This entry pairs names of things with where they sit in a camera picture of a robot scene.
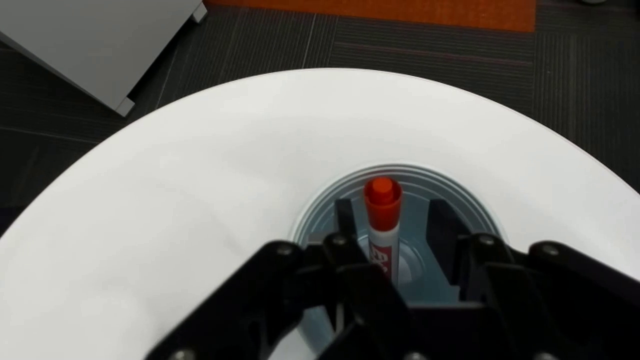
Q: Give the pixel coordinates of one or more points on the orange carpet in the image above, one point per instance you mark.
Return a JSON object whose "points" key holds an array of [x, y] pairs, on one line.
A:
{"points": [[484, 14]]}

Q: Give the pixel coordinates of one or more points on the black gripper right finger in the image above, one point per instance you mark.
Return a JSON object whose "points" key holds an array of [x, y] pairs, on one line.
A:
{"points": [[548, 302]]}

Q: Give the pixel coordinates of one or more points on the grey cabinet corner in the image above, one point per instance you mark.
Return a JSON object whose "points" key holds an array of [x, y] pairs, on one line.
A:
{"points": [[99, 46]]}

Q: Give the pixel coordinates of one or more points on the round white table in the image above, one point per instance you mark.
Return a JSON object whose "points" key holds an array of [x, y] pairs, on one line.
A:
{"points": [[149, 223]]}

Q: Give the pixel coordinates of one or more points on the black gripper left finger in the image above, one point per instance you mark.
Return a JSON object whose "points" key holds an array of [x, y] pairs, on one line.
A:
{"points": [[269, 295]]}

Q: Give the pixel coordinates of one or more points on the red marker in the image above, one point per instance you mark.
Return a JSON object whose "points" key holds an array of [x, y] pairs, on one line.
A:
{"points": [[382, 198]]}

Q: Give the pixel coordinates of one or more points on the blue plastic cup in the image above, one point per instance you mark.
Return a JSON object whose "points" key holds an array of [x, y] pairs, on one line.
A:
{"points": [[420, 278]]}

